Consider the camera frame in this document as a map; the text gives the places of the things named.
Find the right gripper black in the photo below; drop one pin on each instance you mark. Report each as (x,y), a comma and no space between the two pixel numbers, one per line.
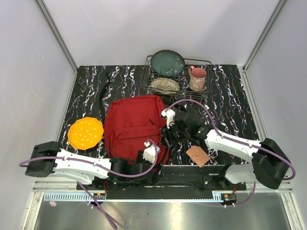
(167,134)

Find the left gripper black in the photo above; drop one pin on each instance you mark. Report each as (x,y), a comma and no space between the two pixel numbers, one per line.
(158,174)

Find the red backpack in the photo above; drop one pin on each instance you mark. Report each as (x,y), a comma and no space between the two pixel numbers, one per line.
(129,122)

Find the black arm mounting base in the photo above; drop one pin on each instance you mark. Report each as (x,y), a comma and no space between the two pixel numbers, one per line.
(208,178)

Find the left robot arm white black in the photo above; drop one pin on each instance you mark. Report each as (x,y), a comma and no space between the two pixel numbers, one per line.
(49,159)

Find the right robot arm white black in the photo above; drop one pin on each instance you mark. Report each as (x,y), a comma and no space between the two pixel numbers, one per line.
(266,162)

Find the patterned beige plate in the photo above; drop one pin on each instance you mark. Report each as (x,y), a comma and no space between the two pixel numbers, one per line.
(165,85)

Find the pink patterned mug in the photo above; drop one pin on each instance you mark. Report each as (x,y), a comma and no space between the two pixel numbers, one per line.
(197,78)

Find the teal ceramic plate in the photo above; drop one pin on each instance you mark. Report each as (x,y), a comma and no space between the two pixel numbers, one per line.
(167,63)

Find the orange perforated plate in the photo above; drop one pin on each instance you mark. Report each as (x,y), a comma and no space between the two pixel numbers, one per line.
(85,133)

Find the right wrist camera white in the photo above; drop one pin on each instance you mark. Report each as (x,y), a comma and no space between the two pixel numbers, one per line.
(168,115)

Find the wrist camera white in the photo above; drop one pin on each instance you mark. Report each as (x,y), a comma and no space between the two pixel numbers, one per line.
(149,153)
(168,115)

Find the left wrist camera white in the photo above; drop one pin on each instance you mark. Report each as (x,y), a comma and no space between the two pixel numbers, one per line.
(149,153)

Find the black wire dish rack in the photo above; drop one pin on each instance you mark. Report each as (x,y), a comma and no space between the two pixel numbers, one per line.
(148,74)

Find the aluminium frame rail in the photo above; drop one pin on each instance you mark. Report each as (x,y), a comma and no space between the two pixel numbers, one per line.
(173,194)

